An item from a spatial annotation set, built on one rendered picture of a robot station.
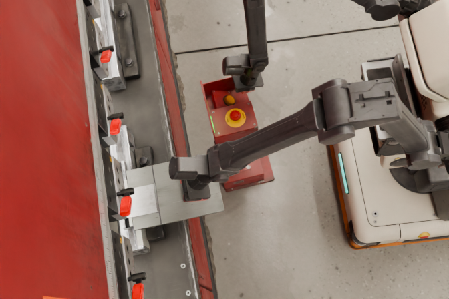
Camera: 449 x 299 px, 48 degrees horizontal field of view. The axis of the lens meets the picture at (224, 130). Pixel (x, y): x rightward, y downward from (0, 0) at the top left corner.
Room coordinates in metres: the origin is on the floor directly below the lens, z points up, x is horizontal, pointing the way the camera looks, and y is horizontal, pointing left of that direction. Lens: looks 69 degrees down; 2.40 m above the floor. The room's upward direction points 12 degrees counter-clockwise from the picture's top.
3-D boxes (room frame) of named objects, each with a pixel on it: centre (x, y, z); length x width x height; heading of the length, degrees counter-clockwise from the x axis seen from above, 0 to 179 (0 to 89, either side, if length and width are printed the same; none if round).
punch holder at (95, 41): (0.77, 0.33, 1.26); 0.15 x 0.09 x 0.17; 0
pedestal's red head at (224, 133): (0.71, -0.04, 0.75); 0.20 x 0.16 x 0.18; 2
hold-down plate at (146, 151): (0.43, 0.27, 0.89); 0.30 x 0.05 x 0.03; 0
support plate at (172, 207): (0.39, 0.18, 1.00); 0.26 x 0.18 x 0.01; 90
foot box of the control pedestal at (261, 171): (0.72, -0.07, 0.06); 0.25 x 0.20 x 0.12; 92
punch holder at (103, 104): (0.57, 0.33, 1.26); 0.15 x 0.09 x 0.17; 0
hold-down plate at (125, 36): (1.00, 0.27, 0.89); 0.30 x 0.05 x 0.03; 0
